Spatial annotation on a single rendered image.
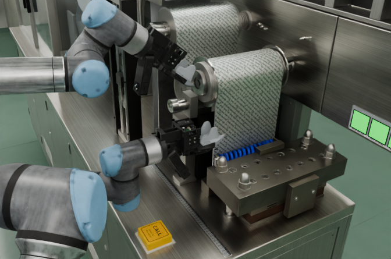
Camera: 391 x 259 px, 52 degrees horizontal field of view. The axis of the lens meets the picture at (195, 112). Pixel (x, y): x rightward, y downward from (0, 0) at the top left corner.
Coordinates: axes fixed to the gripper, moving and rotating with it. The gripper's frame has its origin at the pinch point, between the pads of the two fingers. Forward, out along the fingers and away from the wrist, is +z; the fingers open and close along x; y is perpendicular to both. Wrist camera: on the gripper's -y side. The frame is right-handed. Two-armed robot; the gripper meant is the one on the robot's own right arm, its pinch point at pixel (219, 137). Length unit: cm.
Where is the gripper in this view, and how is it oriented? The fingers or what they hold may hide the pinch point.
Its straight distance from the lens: 118.7
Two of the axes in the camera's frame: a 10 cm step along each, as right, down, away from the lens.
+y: 0.2, -8.9, -4.6
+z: 8.7, -2.1, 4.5
